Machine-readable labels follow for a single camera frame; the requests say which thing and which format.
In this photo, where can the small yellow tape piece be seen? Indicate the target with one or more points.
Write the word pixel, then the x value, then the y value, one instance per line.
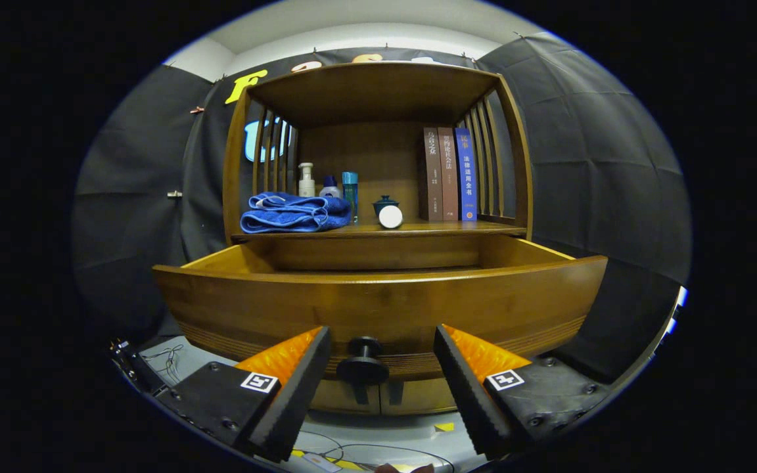
pixel 445 426

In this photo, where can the wooden drawer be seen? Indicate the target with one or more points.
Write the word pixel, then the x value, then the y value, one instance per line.
pixel 352 305

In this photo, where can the blue lidded ceramic cup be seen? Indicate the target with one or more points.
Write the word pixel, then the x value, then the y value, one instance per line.
pixel 384 203

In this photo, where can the black backdrop cloth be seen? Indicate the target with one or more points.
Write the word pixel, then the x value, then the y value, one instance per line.
pixel 582 164

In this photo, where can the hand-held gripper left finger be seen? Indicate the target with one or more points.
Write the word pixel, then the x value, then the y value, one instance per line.
pixel 296 394

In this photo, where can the reddish brown book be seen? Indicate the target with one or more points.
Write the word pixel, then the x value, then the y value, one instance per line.
pixel 449 177

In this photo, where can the white pump bottle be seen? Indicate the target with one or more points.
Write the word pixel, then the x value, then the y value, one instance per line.
pixel 306 184

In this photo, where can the dark brown book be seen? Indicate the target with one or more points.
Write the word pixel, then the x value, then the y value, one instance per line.
pixel 431 177

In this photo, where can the wooden countertop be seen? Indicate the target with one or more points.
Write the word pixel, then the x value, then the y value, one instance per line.
pixel 431 228

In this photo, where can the white bottle blue cap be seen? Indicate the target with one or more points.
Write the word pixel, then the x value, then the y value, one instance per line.
pixel 330 189

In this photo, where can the blue book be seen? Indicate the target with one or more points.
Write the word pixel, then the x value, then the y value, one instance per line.
pixel 466 177

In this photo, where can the yellow black striped tape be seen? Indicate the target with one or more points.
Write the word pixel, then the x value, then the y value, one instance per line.
pixel 345 464

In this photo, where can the folded blue towel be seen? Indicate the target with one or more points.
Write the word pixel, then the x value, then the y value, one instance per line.
pixel 293 213

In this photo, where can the teal slim bottle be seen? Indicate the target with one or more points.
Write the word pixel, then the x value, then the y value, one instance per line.
pixel 350 194

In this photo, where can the white green tube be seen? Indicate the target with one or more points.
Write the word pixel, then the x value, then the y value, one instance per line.
pixel 390 216

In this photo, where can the wooden cabinet door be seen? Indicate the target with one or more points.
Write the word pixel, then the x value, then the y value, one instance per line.
pixel 424 398
pixel 332 398

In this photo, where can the wooden cabinet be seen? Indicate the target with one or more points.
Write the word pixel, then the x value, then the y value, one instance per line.
pixel 372 92

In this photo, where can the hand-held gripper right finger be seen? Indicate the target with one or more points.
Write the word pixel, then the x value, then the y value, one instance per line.
pixel 467 394

